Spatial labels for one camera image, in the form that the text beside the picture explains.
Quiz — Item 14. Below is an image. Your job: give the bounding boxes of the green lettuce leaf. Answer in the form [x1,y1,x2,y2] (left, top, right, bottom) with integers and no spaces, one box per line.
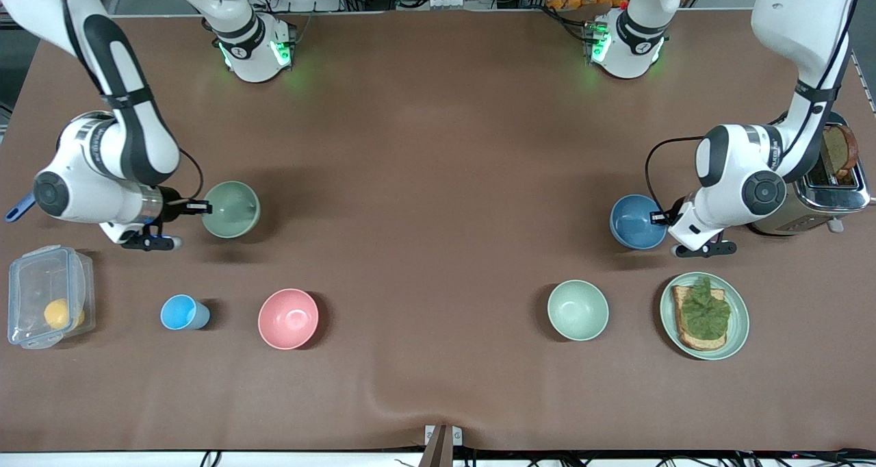
[681,276,732,340]

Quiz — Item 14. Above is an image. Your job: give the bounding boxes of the mint green plate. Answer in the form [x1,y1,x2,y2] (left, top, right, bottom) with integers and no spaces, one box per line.
[660,272,750,361]

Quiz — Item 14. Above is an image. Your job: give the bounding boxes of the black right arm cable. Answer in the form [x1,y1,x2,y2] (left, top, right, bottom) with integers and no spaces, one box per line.
[179,149,205,204]

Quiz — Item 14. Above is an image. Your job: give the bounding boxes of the clear plastic container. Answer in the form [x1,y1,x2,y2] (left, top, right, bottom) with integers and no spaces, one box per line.
[7,245,96,350]

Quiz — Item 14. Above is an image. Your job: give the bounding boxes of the blue cup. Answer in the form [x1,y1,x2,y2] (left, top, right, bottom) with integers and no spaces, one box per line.
[160,294,211,331]

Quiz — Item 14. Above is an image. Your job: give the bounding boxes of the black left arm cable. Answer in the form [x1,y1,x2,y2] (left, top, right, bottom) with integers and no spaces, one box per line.
[645,137,706,213]

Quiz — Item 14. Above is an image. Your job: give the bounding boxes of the sage green bowl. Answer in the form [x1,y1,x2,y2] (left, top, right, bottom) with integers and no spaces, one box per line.
[202,181,261,239]

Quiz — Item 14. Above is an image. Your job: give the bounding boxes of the pink bowl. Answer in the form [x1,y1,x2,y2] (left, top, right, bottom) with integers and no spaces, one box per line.
[258,288,320,351]

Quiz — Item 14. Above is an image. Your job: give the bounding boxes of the bread slice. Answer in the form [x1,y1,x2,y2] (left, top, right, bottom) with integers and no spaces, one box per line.
[671,286,727,351]

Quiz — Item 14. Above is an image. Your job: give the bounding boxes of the yellow lemon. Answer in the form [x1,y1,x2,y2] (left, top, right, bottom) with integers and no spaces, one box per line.
[44,298,86,331]

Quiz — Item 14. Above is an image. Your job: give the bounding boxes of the beige chrome toaster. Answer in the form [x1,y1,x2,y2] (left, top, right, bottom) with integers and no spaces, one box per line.
[749,111,871,236]

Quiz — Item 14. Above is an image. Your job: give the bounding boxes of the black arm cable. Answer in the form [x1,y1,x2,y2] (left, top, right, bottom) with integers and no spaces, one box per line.
[179,149,205,204]
[645,137,706,213]

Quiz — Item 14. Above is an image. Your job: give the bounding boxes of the brown toast slice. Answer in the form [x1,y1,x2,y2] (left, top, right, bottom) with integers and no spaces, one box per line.
[821,125,859,179]

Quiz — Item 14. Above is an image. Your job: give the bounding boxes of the metal table edge bracket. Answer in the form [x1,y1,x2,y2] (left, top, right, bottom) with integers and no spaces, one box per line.
[424,425,463,467]

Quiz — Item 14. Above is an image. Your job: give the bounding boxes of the black pot with blue handle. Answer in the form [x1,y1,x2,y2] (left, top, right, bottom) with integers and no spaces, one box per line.
[5,192,36,223]

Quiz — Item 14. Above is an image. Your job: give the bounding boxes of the mint green bowl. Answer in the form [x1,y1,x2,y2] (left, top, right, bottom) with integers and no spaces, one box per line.
[547,279,610,342]

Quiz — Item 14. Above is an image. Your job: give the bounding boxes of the blue bowl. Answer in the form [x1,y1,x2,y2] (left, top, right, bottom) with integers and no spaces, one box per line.
[609,194,669,251]

